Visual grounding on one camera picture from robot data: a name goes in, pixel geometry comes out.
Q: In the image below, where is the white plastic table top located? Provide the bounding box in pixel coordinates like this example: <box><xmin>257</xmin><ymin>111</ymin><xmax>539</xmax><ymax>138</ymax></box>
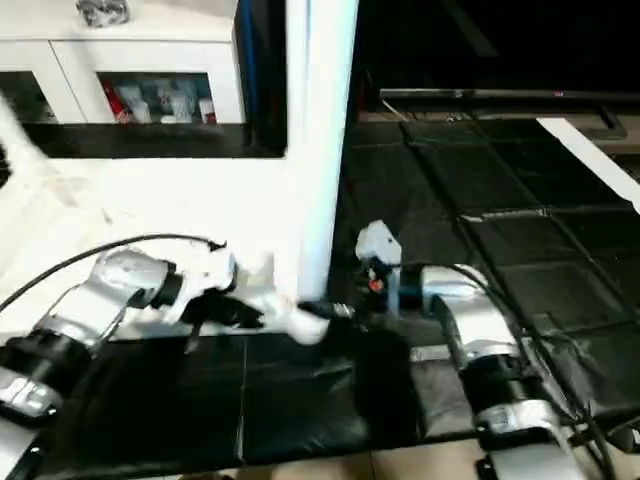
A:
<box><xmin>0</xmin><ymin>148</ymin><xmax>333</xmax><ymax>348</ymax></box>

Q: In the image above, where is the black work mat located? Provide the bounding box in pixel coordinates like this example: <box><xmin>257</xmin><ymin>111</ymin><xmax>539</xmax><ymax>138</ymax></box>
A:
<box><xmin>0</xmin><ymin>112</ymin><xmax>640</xmax><ymax>473</ymax></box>

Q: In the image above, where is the red bottle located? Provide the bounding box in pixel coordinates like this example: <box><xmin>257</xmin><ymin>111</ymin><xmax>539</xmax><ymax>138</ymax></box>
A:
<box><xmin>99</xmin><ymin>82</ymin><xmax>123</xmax><ymax>123</ymax></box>

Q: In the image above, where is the white flat board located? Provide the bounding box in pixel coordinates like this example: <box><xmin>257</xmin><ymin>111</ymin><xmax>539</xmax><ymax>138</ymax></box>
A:
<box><xmin>536</xmin><ymin>117</ymin><xmax>640</xmax><ymax>217</ymax></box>

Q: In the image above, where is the white glass-door cabinet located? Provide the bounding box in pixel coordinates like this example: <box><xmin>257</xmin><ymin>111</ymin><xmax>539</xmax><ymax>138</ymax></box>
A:
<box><xmin>0</xmin><ymin>0</ymin><xmax>248</xmax><ymax>127</ymax></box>

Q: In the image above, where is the small silver ornament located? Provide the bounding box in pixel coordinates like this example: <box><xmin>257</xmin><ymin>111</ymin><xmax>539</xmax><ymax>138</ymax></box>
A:
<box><xmin>76</xmin><ymin>0</ymin><xmax>133</xmax><ymax>29</ymax></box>

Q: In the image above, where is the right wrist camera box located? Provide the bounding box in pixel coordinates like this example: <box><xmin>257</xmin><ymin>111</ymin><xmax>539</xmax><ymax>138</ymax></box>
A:
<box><xmin>354</xmin><ymin>221</ymin><xmax>405</xmax><ymax>273</ymax></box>

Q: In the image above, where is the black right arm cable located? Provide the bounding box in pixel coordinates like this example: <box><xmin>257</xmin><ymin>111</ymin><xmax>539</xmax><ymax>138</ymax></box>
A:
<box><xmin>385</xmin><ymin>262</ymin><xmax>613</xmax><ymax>471</ymax></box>

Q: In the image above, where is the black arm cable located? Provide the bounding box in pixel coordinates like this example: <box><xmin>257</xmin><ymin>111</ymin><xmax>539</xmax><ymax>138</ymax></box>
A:
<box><xmin>0</xmin><ymin>234</ymin><xmax>228</xmax><ymax>313</ymax></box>
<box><xmin>385</xmin><ymin>262</ymin><xmax>613</xmax><ymax>471</ymax></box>

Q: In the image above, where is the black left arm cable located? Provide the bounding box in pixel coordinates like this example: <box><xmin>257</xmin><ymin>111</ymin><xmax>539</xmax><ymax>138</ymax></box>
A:
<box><xmin>0</xmin><ymin>234</ymin><xmax>228</xmax><ymax>313</ymax></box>

